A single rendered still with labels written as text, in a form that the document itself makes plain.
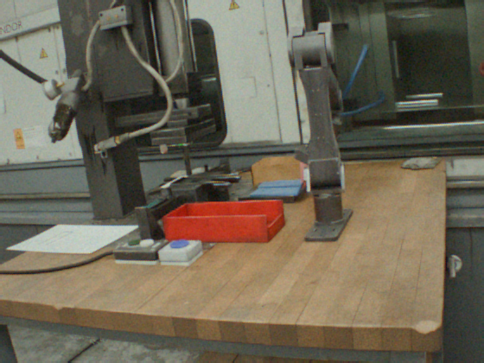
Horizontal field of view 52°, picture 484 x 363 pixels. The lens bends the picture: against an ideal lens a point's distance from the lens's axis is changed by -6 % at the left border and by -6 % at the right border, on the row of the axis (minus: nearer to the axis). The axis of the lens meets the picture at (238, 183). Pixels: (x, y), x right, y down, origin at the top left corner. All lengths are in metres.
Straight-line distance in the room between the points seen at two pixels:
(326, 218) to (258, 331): 0.41
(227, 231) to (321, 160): 0.25
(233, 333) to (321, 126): 0.50
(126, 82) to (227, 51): 0.70
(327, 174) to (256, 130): 0.91
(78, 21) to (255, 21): 0.74
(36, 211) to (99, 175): 1.32
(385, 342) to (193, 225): 0.57
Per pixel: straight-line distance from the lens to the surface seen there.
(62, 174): 2.60
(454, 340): 2.09
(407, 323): 0.75
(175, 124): 1.37
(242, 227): 1.12
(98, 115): 1.49
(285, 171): 1.58
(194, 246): 1.07
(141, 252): 1.10
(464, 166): 1.82
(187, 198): 1.35
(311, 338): 0.78
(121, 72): 1.43
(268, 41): 1.96
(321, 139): 1.12
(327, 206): 1.13
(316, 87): 1.10
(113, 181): 1.50
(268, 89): 1.97
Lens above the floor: 1.26
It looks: 12 degrees down
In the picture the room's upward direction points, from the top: 8 degrees counter-clockwise
